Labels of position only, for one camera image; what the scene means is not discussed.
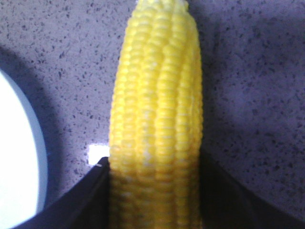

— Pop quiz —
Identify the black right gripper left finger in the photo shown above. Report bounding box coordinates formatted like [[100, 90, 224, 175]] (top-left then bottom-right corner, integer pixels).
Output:
[[15, 157, 110, 229]]

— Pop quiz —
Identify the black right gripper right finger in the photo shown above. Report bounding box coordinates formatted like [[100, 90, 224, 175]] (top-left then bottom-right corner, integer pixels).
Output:
[[200, 149, 305, 229]]

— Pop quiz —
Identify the light blue round plate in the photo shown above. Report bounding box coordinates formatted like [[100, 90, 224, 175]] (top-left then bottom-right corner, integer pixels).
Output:
[[0, 71, 48, 229]]

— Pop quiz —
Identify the yellow corn cob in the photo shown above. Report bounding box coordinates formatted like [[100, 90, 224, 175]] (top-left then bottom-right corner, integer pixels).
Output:
[[109, 0, 203, 229]]

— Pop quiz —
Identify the small white paper scrap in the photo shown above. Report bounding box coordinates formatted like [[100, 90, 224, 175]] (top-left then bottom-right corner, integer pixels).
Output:
[[87, 144, 110, 166]]

